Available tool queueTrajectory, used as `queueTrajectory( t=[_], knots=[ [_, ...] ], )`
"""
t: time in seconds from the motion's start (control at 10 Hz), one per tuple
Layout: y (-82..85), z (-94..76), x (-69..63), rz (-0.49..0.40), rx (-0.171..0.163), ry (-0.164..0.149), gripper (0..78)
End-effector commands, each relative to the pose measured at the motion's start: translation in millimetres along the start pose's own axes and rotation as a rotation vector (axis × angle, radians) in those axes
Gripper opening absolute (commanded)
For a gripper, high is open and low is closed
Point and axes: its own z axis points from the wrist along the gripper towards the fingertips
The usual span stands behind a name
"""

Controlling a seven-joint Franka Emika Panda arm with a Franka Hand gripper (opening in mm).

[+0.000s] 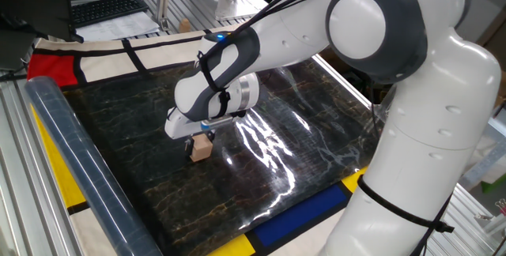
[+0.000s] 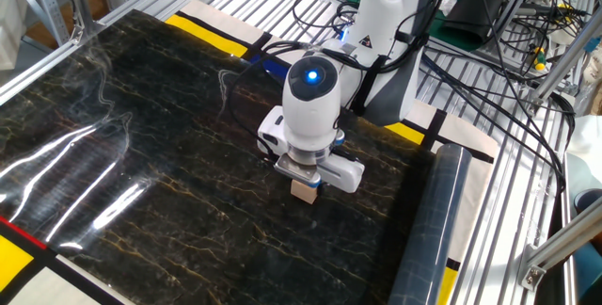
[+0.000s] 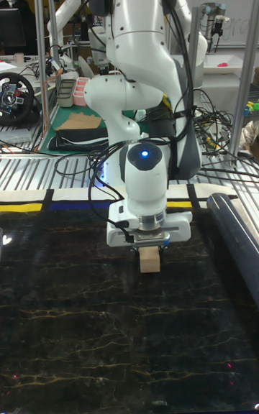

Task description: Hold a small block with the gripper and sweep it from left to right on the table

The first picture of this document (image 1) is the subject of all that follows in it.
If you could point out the white paper sheets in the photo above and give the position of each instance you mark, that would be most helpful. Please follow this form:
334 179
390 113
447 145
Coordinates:
118 28

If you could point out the small wooden cube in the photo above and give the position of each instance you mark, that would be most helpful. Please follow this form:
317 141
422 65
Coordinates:
201 148

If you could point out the large black monitor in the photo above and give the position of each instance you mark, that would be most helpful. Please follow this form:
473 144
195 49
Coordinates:
35 3

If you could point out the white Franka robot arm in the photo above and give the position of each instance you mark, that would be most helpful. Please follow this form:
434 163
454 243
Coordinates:
395 110

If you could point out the green plastic object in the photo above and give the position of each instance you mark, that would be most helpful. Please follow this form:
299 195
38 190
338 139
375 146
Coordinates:
494 185

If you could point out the metal base plate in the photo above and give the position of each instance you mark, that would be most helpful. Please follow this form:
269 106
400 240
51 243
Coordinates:
241 9

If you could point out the black keyboard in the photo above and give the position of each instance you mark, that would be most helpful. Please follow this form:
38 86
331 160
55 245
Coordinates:
106 9

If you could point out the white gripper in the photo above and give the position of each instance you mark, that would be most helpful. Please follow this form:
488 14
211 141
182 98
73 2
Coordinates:
178 127

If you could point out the silver wrist camera blue end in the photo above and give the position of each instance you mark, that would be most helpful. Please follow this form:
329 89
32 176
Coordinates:
216 122

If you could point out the small tan wooden piece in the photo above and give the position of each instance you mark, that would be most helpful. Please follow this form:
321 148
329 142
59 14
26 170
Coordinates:
184 26

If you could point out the colour block patterned cloth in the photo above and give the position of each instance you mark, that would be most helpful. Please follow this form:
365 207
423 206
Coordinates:
118 56

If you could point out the black marble pattern sheet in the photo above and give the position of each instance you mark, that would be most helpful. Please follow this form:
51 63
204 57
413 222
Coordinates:
178 149

